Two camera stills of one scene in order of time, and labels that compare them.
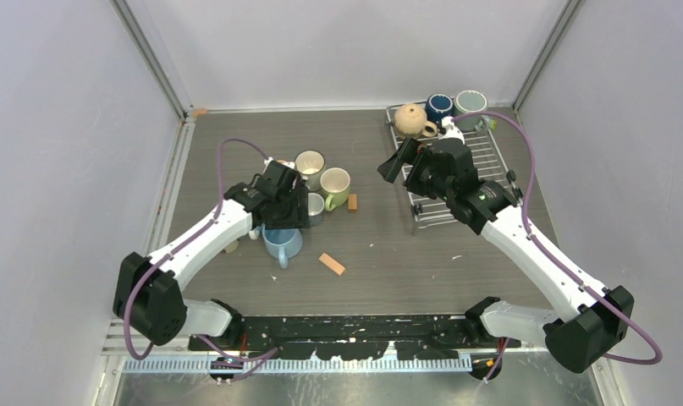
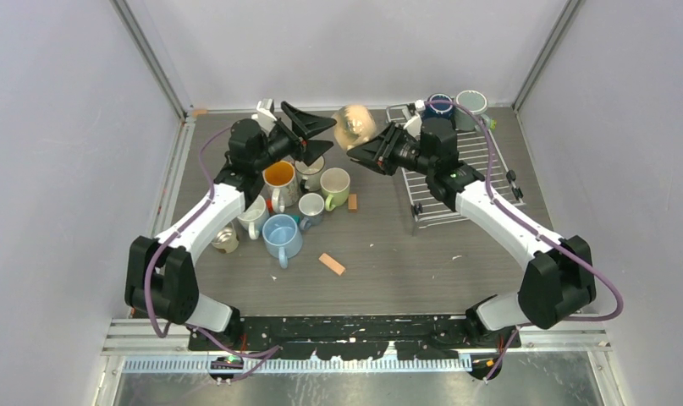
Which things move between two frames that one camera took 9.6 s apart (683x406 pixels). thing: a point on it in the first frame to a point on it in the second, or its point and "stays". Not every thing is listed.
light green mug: x=335 y=183 stays
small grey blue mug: x=316 y=207 stays
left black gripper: x=299 y=216 to x=302 y=126
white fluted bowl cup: x=310 y=163 stays
